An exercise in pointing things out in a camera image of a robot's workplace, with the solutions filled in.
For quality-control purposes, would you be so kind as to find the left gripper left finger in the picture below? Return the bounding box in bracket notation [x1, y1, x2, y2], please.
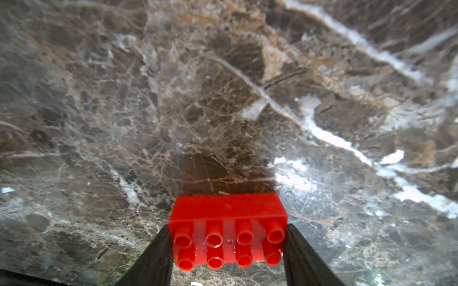
[115, 225, 174, 286]

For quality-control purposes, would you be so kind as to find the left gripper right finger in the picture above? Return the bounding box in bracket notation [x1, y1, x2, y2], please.
[283, 224, 345, 286]

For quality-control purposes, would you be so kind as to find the red long lego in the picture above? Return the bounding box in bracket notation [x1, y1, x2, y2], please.
[168, 193, 288, 272]

